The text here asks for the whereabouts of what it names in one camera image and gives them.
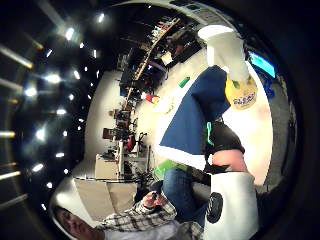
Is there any small dark handheld object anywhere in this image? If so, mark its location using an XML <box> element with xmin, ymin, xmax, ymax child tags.
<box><xmin>148</xmin><ymin>179</ymin><xmax>165</xmax><ymax>200</ymax></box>

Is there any blue and white box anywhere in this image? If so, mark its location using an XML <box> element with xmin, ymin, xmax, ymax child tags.
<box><xmin>159</xmin><ymin>65</ymin><xmax>232</xmax><ymax>172</ymax></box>

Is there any the person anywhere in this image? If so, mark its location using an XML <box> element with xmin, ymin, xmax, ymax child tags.
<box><xmin>53</xmin><ymin>167</ymin><xmax>209</xmax><ymax>240</ymax></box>

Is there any green box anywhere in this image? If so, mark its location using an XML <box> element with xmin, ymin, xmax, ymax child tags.
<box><xmin>152</xmin><ymin>159</ymin><xmax>188</xmax><ymax>181</ymax></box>

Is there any white cabinet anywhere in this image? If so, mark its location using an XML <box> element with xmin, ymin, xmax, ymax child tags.
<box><xmin>94</xmin><ymin>153</ymin><xmax>120</xmax><ymax>180</ymax></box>

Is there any red office chair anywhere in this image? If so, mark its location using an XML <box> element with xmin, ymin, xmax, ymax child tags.
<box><xmin>124</xmin><ymin>133</ymin><xmax>138</xmax><ymax>154</ymax></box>

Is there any blue cloth item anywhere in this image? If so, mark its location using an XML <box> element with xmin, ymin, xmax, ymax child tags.
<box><xmin>262</xmin><ymin>78</ymin><xmax>276</xmax><ymax>100</ymax></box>

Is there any small green block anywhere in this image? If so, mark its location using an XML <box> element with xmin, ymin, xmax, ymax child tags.
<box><xmin>178</xmin><ymin>76</ymin><xmax>191</xmax><ymax>89</ymax></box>

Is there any office desk with equipment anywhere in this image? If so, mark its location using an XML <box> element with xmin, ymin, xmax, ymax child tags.
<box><xmin>102</xmin><ymin>108</ymin><xmax>148</xmax><ymax>158</ymax></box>

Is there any lit blue monitor screen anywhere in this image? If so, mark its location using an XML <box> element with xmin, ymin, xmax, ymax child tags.
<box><xmin>248</xmin><ymin>50</ymin><xmax>277</xmax><ymax>79</ymax></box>

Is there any red object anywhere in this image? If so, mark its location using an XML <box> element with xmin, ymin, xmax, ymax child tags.
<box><xmin>145</xmin><ymin>93</ymin><xmax>160</xmax><ymax>104</ymax></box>

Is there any white bottle with yellow label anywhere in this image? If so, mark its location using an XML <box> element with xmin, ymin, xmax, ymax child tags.
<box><xmin>197</xmin><ymin>24</ymin><xmax>259</xmax><ymax>111</ymax></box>

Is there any long shelf with items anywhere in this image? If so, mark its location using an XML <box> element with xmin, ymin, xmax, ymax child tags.
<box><xmin>121</xmin><ymin>16</ymin><xmax>183</xmax><ymax>104</ymax></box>

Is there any group of ceiling lamps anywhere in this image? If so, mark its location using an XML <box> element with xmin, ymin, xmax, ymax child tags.
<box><xmin>0</xmin><ymin>11</ymin><xmax>106</xmax><ymax>212</ymax></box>

